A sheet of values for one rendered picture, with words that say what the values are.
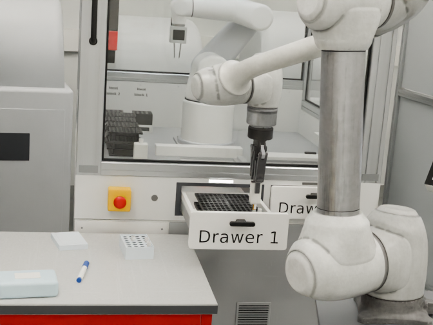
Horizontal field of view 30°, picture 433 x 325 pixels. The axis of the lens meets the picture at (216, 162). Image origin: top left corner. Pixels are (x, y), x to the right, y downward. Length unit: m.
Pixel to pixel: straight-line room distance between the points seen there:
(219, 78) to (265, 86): 0.16
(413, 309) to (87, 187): 1.11
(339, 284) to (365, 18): 0.60
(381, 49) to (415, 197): 2.12
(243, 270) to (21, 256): 0.77
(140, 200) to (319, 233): 0.91
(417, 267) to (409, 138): 2.79
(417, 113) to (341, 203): 2.88
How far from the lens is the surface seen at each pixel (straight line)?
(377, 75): 2.72
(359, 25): 1.81
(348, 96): 1.83
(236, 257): 2.73
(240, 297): 2.79
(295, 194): 2.69
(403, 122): 4.86
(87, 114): 2.56
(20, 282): 2.10
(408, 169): 4.79
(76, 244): 2.47
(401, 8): 1.90
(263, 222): 2.35
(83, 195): 2.62
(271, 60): 2.14
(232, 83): 2.20
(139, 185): 2.61
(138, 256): 2.40
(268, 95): 2.32
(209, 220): 2.32
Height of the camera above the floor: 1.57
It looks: 12 degrees down
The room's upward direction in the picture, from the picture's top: 4 degrees clockwise
